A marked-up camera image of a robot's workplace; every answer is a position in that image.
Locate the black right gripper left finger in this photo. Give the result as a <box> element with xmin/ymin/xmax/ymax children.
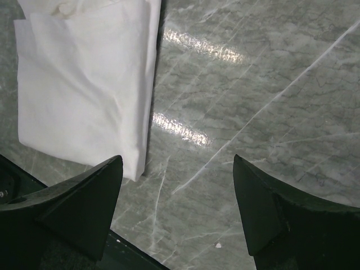
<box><xmin>1</xmin><ymin>155</ymin><xmax>123</xmax><ymax>269</ymax></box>

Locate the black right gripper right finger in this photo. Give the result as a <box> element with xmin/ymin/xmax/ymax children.
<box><xmin>233</xmin><ymin>155</ymin><xmax>359</xmax><ymax>269</ymax></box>

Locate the white t shirt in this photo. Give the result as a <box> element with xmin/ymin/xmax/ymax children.
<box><xmin>14</xmin><ymin>1</ymin><xmax>161</xmax><ymax>181</ymax></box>

